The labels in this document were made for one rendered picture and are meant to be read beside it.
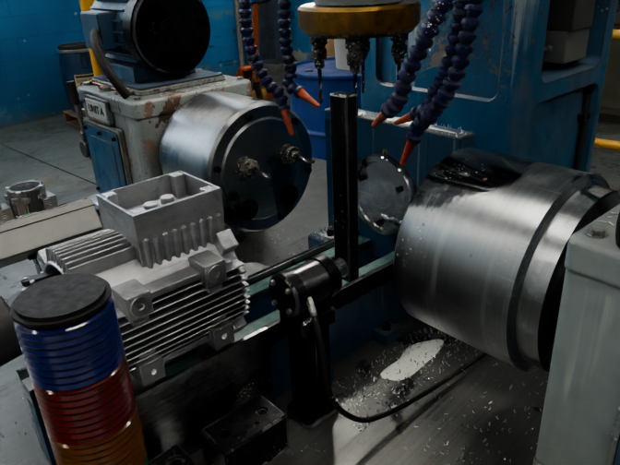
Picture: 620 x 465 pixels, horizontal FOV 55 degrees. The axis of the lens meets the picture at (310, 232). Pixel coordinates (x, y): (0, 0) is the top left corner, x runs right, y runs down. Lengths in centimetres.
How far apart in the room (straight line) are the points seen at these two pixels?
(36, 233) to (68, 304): 55
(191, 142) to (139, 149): 17
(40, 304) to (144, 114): 86
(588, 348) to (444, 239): 19
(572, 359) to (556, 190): 18
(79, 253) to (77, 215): 23
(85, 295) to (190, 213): 36
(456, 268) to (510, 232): 7
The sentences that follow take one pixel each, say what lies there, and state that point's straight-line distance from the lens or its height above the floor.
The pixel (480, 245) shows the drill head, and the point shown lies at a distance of 68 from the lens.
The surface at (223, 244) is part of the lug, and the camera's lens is 75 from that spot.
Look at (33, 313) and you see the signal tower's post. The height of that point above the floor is 122.
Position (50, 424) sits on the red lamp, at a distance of 44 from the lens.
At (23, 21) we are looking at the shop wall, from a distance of 666.
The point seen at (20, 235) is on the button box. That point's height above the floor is 106.
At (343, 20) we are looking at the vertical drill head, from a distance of 85.
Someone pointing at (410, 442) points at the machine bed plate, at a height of 80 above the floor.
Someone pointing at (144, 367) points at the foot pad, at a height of 98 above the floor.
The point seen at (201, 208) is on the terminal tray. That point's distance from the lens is 74.
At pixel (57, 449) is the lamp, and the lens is 45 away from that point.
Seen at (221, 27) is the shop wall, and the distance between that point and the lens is 790.
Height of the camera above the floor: 140
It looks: 25 degrees down
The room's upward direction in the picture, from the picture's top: 3 degrees counter-clockwise
